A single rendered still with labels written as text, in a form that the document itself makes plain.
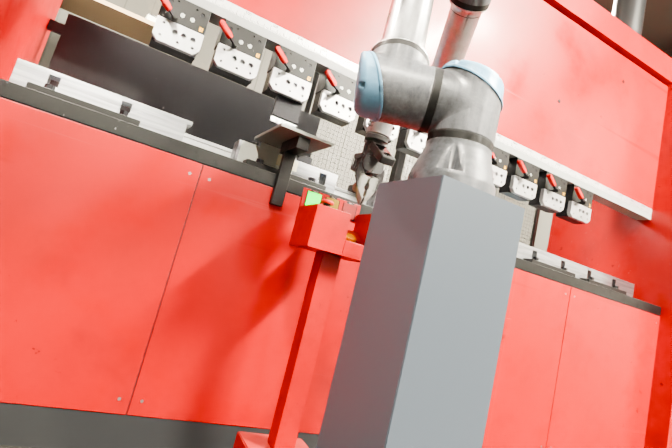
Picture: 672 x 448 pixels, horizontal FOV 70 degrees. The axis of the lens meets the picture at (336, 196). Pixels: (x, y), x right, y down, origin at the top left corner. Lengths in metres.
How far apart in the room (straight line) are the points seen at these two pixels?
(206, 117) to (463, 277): 1.64
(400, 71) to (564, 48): 1.95
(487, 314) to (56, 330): 1.10
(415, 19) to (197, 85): 1.41
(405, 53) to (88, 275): 1.02
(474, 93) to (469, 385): 0.47
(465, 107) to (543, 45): 1.80
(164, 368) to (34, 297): 0.39
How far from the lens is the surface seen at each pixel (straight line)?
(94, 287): 1.48
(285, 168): 1.56
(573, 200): 2.64
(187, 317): 1.52
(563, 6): 2.80
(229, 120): 2.24
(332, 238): 1.34
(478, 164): 0.82
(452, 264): 0.75
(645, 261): 3.13
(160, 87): 2.21
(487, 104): 0.87
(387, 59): 0.87
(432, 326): 0.74
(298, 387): 1.42
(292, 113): 1.78
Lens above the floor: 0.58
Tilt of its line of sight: 10 degrees up
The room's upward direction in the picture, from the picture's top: 14 degrees clockwise
